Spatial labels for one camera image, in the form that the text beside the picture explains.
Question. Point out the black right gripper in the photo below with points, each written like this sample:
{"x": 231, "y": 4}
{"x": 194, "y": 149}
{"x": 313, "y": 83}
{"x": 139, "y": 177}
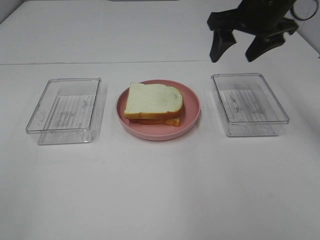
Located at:
{"x": 264, "y": 19}

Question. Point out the bread slice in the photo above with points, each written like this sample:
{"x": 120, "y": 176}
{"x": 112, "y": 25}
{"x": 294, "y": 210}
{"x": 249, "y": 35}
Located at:
{"x": 153, "y": 102}
{"x": 176, "y": 122}

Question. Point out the clear right plastic tray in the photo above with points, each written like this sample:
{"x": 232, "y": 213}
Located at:
{"x": 247, "y": 105}

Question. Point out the clear plastic tray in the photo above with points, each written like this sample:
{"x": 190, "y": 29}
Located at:
{"x": 247, "y": 105}
{"x": 68, "y": 112}

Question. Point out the pink round plate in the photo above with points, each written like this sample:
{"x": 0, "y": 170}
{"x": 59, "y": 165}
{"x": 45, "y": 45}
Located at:
{"x": 161, "y": 132}

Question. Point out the clear left plastic tray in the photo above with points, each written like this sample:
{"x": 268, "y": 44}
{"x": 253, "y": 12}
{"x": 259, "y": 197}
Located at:
{"x": 68, "y": 112}

